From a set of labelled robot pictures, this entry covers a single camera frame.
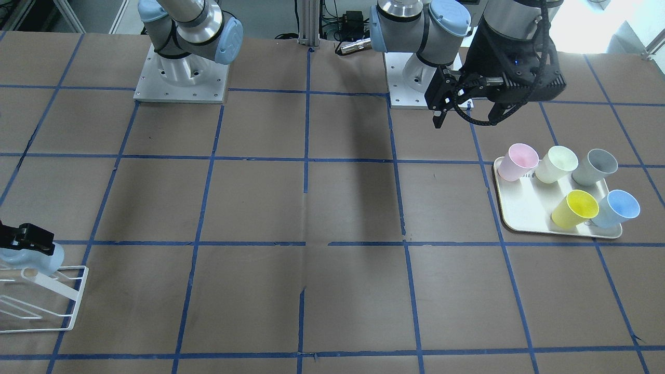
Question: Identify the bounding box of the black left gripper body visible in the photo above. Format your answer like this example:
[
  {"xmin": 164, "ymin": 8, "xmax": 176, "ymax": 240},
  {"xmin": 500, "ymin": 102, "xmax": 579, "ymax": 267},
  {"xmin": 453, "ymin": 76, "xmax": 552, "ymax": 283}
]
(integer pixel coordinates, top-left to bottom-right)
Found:
[{"xmin": 425, "ymin": 67, "xmax": 567, "ymax": 111}]

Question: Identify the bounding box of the aluminium frame post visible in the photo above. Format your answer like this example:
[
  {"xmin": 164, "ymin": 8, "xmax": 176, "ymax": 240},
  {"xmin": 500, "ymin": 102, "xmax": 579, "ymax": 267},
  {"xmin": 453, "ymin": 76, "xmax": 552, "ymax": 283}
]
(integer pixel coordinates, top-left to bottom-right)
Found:
[{"xmin": 296, "ymin": 0, "xmax": 322, "ymax": 50}]

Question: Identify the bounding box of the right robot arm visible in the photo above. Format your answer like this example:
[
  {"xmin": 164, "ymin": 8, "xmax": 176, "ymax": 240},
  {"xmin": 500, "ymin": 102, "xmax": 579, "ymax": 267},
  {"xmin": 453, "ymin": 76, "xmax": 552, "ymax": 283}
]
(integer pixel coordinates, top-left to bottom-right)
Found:
[{"xmin": 138, "ymin": 1, "xmax": 243, "ymax": 65}]

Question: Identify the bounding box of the black cables bundle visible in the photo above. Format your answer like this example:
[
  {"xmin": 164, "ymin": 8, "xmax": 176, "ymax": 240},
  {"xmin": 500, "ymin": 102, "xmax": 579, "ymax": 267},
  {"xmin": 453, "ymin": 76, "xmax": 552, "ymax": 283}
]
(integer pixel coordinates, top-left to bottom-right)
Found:
[{"xmin": 275, "ymin": 0, "xmax": 375, "ymax": 42}]

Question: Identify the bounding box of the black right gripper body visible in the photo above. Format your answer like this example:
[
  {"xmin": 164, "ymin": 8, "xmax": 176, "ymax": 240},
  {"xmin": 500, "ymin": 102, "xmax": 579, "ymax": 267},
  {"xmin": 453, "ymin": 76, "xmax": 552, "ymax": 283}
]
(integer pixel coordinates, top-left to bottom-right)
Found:
[{"xmin": 1, "ymin": 222, "xmax": 55, "ymax": 256}]

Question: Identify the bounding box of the pink plastic cup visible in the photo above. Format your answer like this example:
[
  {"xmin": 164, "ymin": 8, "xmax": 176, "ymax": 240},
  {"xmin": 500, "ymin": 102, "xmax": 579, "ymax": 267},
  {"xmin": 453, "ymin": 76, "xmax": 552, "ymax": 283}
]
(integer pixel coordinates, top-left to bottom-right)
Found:
[{"xmin": 497, "ymin": 143, "xmax": 540, "ymax": 182}]

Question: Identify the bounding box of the yellow plastic cup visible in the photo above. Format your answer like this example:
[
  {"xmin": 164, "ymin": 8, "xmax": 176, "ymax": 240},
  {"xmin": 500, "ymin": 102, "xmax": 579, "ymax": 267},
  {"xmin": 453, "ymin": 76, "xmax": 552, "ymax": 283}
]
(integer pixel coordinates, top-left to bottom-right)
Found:
[{"xmin": 551, "ymin": 190, "xmax": 600, "ymax": 229}]

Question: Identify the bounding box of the grey plastic cup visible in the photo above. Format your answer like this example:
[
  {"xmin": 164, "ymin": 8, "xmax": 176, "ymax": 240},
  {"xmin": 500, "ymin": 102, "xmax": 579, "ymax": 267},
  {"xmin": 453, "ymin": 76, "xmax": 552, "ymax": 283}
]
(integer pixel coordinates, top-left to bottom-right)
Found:
[{"xmin": 571, "ymin": 149, "xmax": 618, "ymax": 185}]

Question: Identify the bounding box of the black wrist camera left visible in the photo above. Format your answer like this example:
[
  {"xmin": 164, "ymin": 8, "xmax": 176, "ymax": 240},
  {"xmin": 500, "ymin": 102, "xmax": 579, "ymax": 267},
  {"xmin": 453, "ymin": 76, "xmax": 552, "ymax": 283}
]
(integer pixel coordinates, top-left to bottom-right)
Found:
[{"xmin": 463, "ymin": 19, "xmax": 562, "ymax": 83}]

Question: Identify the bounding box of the pale green plastic cup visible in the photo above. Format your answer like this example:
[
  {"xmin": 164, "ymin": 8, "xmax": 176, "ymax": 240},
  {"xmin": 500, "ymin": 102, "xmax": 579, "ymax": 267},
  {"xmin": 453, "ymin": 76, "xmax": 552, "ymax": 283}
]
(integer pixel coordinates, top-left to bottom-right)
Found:
[{"xmin": 535, "ymin": 146, "xmax": 579, "ymax": 184}]

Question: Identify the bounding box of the light blue plastic cup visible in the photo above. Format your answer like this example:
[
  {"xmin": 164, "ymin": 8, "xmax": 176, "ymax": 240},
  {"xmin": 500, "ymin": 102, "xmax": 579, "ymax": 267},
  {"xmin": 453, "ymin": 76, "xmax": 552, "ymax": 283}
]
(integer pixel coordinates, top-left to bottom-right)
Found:
[{"xmin": 1, "ymin": 243, "xmax": 65, "ymax": 275}]

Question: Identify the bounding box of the blue plastic cup on tray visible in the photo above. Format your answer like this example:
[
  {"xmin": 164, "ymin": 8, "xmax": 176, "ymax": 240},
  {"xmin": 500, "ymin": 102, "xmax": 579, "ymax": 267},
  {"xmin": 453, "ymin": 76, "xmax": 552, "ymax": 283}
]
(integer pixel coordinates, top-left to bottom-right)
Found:
[{"xmin": 591, "ymin": 190, "xmax": 641, "ymax": 228}]

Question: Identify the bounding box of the cream plastic tray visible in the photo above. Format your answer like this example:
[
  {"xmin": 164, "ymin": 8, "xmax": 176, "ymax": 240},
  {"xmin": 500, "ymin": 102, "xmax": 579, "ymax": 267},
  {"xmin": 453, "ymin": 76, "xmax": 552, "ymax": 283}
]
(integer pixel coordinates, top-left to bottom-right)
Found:
[{"xmin": 493, "ymin": 157, "xmax": 623, "ymax": 239}]

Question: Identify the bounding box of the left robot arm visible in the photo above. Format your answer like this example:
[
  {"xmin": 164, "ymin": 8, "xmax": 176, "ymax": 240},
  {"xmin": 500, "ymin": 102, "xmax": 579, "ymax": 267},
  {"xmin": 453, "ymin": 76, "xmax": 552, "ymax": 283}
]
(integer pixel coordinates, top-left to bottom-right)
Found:
[{"xmin": 369, "ymin": 1, "xmax": 567, "ymax": 129}]

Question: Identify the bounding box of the white wire cup rack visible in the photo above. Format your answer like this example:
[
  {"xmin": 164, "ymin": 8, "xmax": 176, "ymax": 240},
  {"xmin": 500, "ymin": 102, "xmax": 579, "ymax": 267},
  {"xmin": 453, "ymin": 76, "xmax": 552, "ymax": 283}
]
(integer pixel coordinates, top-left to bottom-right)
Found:
[{"xmin": 1, "ymin": 266, "xmax": 89, "ymax": 334}]

